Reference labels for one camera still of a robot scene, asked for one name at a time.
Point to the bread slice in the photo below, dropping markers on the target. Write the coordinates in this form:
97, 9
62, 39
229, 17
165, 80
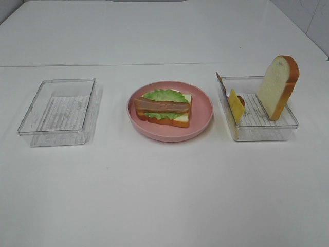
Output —
182, 121
278, 84

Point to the green lettuce leaf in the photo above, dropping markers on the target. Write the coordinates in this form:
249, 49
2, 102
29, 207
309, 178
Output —
165, 95

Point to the pink round plate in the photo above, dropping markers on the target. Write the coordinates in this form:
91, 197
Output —
200, 116

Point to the yellow cheese slice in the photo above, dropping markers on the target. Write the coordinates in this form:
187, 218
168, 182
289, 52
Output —
237, 105

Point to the clear plastic right container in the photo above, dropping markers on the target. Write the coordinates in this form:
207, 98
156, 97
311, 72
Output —
254, 124

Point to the clear plastic container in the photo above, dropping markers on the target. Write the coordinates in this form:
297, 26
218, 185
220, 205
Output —
254, 124
62, 113

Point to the clear plastic left container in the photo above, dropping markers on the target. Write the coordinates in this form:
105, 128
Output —
62, 113

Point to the upright bread slice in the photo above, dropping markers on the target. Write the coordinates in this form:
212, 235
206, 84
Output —
278, 84

